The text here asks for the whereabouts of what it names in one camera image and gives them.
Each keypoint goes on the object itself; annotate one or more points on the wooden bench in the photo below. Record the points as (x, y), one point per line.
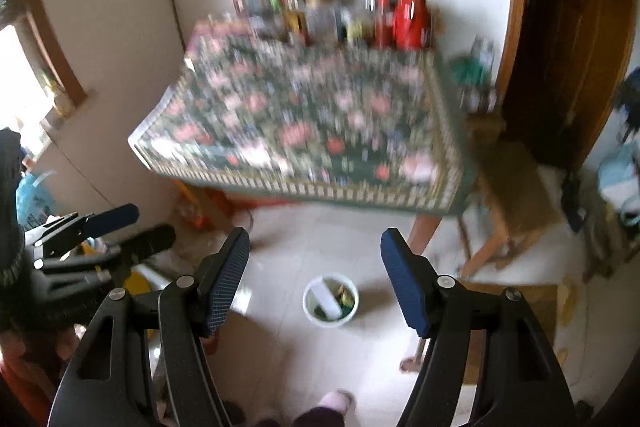
(515, 197)

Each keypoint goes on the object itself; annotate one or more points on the dark wooden door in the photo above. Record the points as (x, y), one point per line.
(570, 32)

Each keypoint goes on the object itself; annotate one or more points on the yellow pinecone ornament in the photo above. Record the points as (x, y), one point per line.
(357, 31)

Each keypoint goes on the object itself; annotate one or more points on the thin wooden stick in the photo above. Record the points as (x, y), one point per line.
(175, 7)

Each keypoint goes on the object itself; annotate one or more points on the dark jar with black lid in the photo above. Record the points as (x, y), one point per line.
(260, 22)

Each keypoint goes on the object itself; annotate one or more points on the red printed packet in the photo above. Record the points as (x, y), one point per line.
(245, 2)

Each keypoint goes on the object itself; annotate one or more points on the small wooden stool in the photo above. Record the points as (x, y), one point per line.
(535, 307)

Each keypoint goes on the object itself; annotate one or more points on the person's leg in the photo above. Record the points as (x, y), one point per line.
(320, 419)

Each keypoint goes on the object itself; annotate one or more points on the red thermos jug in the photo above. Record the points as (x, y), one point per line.
(410, 17)

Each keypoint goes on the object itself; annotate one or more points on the white plastic bucket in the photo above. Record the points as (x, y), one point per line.
(330, 322)

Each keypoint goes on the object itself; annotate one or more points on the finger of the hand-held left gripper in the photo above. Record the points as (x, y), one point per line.
(150, 239)
(112, 214)

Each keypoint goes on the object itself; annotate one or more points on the wooden table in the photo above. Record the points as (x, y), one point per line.
(425, 232)

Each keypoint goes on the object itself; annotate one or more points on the black shoe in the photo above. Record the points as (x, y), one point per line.
(575, 202)

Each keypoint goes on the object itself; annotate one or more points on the wooden window frame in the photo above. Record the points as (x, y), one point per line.
(52, 52)

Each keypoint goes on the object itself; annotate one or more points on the pink slipper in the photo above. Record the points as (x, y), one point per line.
(335, 402)

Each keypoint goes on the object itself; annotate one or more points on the blue plastic bag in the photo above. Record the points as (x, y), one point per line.
(35, 202)

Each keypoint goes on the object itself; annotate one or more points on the green plastic bag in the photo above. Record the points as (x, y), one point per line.
(467, 69)

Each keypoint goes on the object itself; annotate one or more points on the light blue bag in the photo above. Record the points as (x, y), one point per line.
(620, 187)

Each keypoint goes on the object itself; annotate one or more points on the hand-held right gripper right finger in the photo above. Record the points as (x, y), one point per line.
(405, 287)

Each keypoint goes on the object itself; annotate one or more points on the floral tablecloth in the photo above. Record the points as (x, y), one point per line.
(300, 117)

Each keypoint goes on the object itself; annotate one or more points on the yellow tin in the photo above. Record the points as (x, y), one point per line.
(296, 24)

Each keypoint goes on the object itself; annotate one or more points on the blue printed bag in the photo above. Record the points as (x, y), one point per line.
(632, 88)

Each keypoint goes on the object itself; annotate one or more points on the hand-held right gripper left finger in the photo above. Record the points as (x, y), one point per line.
(227, 282)

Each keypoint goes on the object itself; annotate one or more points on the clear plastic bag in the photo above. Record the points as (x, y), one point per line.
(320, 22)

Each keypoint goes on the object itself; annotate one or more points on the red cardboard box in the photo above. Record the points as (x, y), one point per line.
(235, 202)

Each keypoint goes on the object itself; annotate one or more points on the red sauce bottle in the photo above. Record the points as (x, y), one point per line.
(382, 22)

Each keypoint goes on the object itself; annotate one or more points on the orange plastic bag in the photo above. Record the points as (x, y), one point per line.
(195, 207)

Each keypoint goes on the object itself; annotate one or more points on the person's left forearm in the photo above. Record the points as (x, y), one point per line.
(25, 362)

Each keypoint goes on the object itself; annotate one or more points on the white paper box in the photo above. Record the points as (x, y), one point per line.
(327, 299)

